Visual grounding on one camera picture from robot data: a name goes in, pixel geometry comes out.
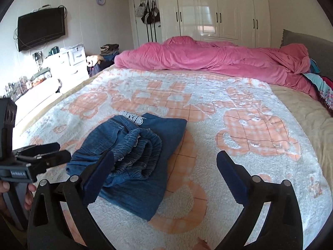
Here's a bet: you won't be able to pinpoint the round purple wall clock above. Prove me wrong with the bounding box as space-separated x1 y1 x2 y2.
96 0 106 6

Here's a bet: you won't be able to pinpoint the white orange fleece blanket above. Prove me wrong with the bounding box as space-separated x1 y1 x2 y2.
13 68 332 249

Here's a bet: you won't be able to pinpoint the dark clothes heap on chair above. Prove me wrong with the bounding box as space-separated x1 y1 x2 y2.
86 44 120 77

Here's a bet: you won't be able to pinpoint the bags hanging on door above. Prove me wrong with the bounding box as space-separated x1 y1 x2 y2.
135 0 160 25

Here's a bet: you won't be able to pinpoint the grey padded headboard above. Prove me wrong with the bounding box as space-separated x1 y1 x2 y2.
281 29 333 80

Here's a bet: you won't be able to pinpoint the white drawer cabinet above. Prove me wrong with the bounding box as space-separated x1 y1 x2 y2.
42 44 89 84

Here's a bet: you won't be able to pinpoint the person's left hand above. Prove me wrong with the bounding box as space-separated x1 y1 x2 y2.
0 180 37 217

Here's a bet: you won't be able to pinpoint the pink duvet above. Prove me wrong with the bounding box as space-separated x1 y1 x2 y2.
115 36 318 99

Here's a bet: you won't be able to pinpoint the white glossy wardrobe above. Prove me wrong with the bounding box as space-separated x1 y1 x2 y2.
157 0 271 48

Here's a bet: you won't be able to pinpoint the beige bed sheet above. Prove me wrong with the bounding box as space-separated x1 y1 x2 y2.
270 85 333 188

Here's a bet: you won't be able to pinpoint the white desk with clutter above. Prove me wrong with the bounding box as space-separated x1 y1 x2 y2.
6 71 62 126

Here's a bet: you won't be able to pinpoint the black wall television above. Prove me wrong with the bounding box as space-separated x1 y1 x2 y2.
17 7 67 52

